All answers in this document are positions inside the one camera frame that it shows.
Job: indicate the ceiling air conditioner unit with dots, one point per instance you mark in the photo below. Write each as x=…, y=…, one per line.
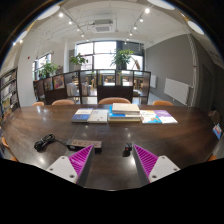
x=102, y=26

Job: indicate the pale grey book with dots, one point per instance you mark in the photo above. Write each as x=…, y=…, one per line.
x=126, y=107

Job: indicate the small white wall panel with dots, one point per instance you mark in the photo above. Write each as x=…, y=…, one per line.
x=153, y=81

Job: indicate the blue-grey book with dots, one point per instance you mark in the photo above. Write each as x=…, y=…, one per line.
x=81, y=115

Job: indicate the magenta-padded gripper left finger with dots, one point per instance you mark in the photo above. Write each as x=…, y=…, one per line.
x=63, y=167

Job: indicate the purple and white book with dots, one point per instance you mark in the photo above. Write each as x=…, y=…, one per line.
x=166, y=116

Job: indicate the tall dark bookshelf unit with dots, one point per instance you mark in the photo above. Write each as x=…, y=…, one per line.
x=8, y=93

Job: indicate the colourful picture book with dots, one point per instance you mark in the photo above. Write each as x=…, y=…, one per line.
x=150, y=117

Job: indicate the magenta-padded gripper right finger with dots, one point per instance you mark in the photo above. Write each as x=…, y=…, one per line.
x=160, y=167

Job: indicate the orange leather chair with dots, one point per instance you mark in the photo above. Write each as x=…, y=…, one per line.
x=162, y=103
x=212, y=158
x=63, y=102
x=114, y=100
x=4, y=143
x=38, y=103

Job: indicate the low dark divider shelf unit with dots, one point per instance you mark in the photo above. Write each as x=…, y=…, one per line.
x=115, y=91

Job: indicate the black power strip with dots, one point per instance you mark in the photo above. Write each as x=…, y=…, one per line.
x=83, y=144

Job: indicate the bright blue book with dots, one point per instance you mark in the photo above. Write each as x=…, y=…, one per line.
x=112, y=114

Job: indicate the cream book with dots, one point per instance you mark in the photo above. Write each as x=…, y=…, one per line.
x=123, y=119

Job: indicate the small black charger block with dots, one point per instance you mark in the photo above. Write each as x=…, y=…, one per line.
x=128, y=149

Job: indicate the ceiling track spotlights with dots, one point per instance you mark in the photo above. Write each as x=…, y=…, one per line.
x=147, y=10

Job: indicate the potted green plant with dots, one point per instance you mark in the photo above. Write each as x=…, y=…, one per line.
x=122, y=58
x=49, y=69
x=78, y=60

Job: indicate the white wall radiator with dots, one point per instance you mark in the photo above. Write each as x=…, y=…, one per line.
x=177, y=90

